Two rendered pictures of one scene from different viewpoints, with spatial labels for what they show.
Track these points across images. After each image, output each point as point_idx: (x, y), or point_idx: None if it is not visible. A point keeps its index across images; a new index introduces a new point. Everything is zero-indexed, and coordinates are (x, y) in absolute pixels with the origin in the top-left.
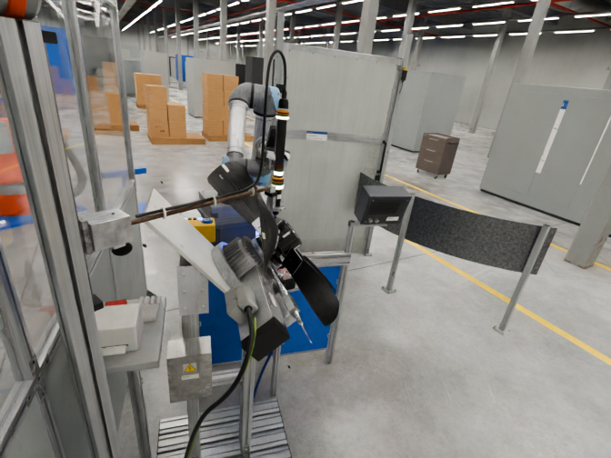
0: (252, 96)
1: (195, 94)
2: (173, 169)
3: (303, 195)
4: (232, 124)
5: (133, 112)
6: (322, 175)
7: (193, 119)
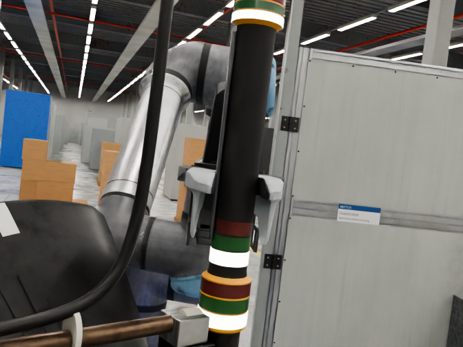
0: (202, 68)
1: (175, 169)
2: None
3: (327, 337)
4: (134, 124)
5: (89, 190)
6: (369, 296)
7: (167, 202)
